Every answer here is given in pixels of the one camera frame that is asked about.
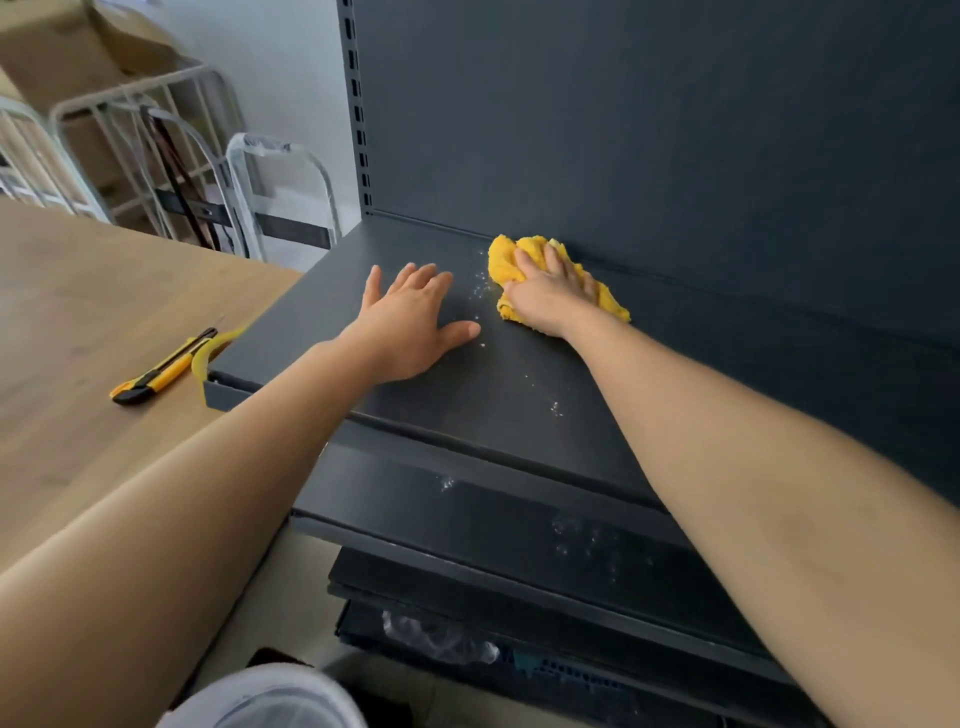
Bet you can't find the person's left hand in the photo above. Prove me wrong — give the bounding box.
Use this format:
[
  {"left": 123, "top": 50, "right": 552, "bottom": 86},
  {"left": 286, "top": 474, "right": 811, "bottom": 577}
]
[{"left": 337, "top": 262, "right": 482, "bottom": 386}]

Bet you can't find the brown cardboard box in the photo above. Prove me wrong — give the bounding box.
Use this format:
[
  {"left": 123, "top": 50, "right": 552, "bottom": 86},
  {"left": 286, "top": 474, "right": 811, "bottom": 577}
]
[{"left": 0, "top": 0, "right": 190, "bottom": 115}]

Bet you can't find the person's right hand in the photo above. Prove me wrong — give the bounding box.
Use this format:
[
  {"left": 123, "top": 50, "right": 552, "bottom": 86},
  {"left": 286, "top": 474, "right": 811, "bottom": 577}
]
[{"left": 498, "top": 243, "right": 601, "bottom": 339}]

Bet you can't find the plastic-wrapped white metal frame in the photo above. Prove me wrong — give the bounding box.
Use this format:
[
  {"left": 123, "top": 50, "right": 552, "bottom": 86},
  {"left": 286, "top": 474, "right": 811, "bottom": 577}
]
[{"left": 224, "top": 132, "right": 343, "bottom": 265}]

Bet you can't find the white wire metal frame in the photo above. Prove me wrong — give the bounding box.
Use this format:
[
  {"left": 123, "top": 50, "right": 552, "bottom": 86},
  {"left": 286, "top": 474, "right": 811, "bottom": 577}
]
[
  {"left": 0, "top": 96, "right": 115, "bottom": 225},
  {"left": 48, "top": 63, "right": 250, "bottom": 258}
]

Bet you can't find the dark shelf back panel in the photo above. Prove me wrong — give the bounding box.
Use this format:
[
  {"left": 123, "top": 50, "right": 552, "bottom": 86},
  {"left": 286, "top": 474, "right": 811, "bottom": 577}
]
[{"left": 351, "top": 0, "right": 960, "bottom": 348}]

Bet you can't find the yellow cleaning cloth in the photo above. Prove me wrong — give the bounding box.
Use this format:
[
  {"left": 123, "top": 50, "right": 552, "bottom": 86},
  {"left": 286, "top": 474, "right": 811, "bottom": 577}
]
[{"left": 486, "top": 234, "right": 632, "bottom": 332}]

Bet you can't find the person's right forearm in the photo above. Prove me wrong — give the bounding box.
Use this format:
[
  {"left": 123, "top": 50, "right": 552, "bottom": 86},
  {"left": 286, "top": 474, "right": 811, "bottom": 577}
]
[{"left": 558, "top": 306, "right": 960, "bottom": 728}]

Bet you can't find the dark slotted shelf upright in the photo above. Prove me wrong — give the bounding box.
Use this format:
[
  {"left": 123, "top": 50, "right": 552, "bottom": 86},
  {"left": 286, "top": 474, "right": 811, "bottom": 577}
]
[{"left": 336, "top": 0, "right": 375, "bottom": 220}]

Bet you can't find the clear crumpled plastic wrap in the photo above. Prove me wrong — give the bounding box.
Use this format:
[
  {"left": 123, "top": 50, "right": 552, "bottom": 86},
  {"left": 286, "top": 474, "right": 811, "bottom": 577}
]
[{"left": 381, "top": 610, "right": 501, "bottom": 667}]

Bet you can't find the dark metal shelf board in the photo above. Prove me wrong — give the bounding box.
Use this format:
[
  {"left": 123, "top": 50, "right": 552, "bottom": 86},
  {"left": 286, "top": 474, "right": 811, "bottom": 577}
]
[
  {"left": 290, "top": 441, "right": 798, "bottom": 685},
  {"left": 203, "top": 212, "right": 960, "bottom": 513},
  {"left": 327, "top": 546, "right": 830, "bottom": 728}
]

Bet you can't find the white plastic bucket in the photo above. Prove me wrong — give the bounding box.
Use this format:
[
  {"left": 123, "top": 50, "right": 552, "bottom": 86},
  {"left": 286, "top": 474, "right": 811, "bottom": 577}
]
[{"left": 156, "top": 663, "right": 369, "bottom": 728}]

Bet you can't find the person's left forearm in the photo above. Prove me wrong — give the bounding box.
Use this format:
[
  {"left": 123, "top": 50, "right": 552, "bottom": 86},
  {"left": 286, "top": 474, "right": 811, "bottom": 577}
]
[{"left": 0, "top": 339, "right": 381, "bottom": 728}]

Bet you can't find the yellow black utility knife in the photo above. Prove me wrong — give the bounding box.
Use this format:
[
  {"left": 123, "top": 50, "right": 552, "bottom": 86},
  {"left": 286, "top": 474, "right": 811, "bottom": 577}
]
[{"left": 109, "top": 327, "right": 221, "bottom": 407}]

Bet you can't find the yellow plastic strap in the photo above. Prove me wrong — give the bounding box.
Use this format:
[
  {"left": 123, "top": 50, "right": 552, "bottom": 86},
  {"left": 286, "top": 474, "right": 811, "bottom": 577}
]
[{"left": 190, "top": 324, "right": 249, "bottom": 384}]

